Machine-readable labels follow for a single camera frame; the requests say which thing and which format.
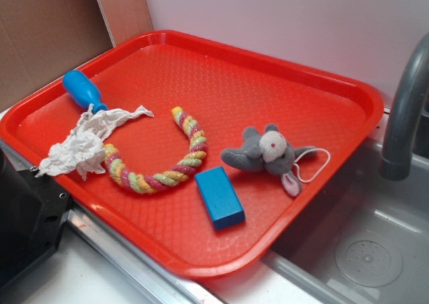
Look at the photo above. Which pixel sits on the gray plush animal toy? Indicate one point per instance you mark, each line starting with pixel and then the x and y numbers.
pixel 272 152

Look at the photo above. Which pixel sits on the red plastic tray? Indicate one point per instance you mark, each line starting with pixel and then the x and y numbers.
pixel 226 90

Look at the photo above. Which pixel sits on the blue wooden block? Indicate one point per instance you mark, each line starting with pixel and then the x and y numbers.
pixel 221 201

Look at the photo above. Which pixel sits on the crumpled white cloth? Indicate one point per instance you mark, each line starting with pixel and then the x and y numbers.
pixel 83 149

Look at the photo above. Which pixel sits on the gray toy sink basin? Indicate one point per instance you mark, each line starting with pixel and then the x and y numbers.
pixel 363 238

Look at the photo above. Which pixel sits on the gray sink faucet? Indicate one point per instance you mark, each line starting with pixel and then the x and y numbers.
pixel 407 127

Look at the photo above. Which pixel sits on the black box at left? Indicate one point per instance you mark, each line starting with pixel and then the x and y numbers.
pixel 33 212

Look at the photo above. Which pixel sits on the brown cardboard panel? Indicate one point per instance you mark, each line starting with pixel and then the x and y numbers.
pixel 42 39

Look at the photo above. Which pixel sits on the multicolor braided rope toy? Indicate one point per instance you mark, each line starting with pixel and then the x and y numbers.
pixel 177 174

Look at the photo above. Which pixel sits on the blue plastic toy handle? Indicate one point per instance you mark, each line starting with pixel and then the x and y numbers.
pixel 83 91

